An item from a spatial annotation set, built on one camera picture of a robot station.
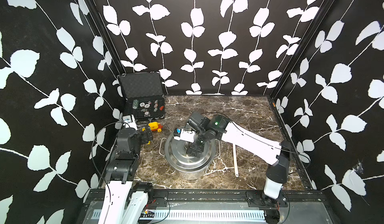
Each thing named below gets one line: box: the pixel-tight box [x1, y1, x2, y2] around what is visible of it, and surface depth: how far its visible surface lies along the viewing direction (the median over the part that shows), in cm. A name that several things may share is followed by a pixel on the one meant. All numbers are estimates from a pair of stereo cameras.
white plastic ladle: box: [232, 143, 239, 178], surface depth 87 cm
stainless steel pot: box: [159, 131, 221, 180], surface depth 73 cm
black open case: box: [117, 71, 165, 121], surface depth 111 cm
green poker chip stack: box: [132, 99, 139, 109], surface depth 113 cm
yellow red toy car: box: [148, 121, 164, 133], surface depth 100 cm
